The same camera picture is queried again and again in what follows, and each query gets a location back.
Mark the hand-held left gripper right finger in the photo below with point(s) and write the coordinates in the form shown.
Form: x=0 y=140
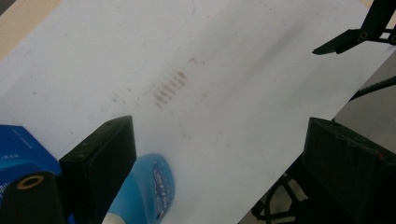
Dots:
x=348 y=174

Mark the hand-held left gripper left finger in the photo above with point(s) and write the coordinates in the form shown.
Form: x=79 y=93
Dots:
x=99 y=161

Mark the blue plastic bottle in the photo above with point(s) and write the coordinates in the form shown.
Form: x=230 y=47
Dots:
x=140 y=193

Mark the blue cardboard box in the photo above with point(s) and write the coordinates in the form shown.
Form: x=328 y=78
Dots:
x=18 y=149

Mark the white table mat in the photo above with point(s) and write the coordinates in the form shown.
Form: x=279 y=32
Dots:
x=218 y=93

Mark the black metal frame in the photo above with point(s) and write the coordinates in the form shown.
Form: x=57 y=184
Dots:
x=274 y=199

